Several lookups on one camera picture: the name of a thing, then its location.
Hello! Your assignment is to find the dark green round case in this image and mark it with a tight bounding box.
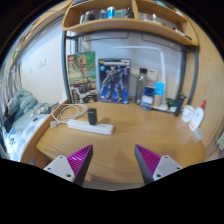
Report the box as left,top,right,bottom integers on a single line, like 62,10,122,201
166,97,178,108

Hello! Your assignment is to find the black cylindrical flask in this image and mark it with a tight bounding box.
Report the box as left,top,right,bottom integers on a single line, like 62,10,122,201
173,93,187,118

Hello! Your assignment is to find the clear bottle with black cap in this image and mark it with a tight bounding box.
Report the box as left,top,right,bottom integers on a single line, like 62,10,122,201
134,67,149,106

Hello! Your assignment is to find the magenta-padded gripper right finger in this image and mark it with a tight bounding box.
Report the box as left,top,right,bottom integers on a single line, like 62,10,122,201
134,144,184,185

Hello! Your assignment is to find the wooden bunk bed frame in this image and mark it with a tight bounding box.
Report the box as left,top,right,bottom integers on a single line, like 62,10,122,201
8,0,73,71

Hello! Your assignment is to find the green toy figure box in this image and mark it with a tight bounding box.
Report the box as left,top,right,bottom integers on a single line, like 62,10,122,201
67,50,100,104

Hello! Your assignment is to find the white mug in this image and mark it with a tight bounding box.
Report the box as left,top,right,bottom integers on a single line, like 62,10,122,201
181,104,196,124

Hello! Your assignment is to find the white bottle with red cap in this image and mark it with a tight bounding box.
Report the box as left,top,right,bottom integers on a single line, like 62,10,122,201
188,99,207,132

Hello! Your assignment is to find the small blue carton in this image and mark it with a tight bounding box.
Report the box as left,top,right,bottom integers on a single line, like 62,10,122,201
140,85,156,111

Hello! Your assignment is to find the hanging towel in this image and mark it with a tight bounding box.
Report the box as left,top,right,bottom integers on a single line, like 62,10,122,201
215,131,224,151

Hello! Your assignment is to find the bed with blue bedding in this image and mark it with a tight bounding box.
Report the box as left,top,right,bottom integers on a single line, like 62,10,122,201
0,88,54,161

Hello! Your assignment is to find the clear plastic container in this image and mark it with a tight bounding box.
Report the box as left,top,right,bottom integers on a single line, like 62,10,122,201
193,127,205,141

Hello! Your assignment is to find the white desk lamp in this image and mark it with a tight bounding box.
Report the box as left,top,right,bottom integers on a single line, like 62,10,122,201
111,45,169,113

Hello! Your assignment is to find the blue robot model box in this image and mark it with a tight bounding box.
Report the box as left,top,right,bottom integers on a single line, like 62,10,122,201
97,58,132,105

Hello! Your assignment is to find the white power strip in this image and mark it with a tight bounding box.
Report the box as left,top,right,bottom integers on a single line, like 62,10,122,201
67,119,115,136

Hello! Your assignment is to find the wooden shelf unit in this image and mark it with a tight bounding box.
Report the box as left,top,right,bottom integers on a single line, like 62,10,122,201
61,0,200,47

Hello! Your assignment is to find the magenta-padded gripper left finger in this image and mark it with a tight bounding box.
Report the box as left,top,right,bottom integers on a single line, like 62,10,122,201
43,144,93,187

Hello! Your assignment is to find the white power strip cable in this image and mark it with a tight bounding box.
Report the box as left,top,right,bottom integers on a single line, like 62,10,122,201
49,103,89,129

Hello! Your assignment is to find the light blue packet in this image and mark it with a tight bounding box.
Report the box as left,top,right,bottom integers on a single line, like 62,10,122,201
153,81,166,108

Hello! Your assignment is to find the white box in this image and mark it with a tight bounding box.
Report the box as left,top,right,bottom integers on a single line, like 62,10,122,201
146,68,158,88

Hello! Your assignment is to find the black charger block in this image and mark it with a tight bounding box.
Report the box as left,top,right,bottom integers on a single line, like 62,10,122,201
87,108,98,126

